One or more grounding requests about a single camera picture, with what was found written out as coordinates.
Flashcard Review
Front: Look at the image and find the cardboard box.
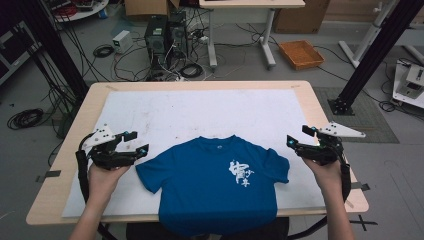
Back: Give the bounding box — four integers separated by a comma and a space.
272, 0, 332, 35
124, 0, 181, 18

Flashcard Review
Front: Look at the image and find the white metal stand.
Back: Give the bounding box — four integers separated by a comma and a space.
337, 0, 399, 69

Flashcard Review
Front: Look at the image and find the black metal frame post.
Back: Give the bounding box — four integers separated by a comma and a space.
15, 0, 90, 102
327, 0, 424, 116

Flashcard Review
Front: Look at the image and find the coiled black cable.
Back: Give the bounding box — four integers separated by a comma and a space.
6, 107, 45, 131
179, 62, 205, 80
92, 43, 115, 59

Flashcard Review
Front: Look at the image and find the round white table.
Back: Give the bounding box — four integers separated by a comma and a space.
42, 0, 110, 24

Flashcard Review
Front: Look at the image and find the grey shelf rack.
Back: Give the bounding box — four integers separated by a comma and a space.
0, 19, 43, 86

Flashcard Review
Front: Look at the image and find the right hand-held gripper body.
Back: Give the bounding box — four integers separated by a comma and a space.
295, 121, 367, 167

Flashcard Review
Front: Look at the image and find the person's left hand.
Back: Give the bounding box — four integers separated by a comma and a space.
87, 162, 133, 203

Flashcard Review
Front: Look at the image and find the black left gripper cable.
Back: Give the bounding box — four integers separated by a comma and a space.
75, 132, 97, 205

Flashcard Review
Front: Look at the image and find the grey floor mat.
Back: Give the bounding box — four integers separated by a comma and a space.
313, 86, 400, 145

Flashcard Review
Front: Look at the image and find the white table mat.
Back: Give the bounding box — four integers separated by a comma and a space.
61, 88, 326, 219

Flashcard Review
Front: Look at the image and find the blue T-shirt with white print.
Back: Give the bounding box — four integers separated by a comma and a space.
134, 134, 291, 237

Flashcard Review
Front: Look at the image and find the black computer tower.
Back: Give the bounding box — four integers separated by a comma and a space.
167, 11, 190, 58
143, 14, 170, 72

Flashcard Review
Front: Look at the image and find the white machine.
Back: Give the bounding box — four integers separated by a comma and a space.
392, 59, 424, 110

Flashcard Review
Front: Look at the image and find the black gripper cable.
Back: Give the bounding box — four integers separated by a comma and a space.
337, 142, 354, 203
75, 132, 97, 205

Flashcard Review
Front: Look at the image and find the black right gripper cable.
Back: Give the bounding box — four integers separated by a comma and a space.
337, 142, 354, 203

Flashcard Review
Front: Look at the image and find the black tape cross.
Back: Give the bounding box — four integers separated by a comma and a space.
349, 214, 379, 232

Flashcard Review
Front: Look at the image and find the small white box device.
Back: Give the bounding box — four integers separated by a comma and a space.
111, 29, 134, 55

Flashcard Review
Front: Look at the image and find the person's right hand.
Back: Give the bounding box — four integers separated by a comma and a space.
301, 156, 344, 198

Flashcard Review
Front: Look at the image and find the grey tape strip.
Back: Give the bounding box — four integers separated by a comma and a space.
35, 169, 62, 184
349, 181, 371, 192

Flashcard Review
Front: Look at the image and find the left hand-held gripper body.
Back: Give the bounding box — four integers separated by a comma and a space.
81, 124, 143, 171

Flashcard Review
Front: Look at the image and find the white desk with legs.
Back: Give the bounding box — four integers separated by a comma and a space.
198, 0, 306, 70

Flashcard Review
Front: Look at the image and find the orange tray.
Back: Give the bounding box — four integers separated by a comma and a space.
277, 39, 325, 71

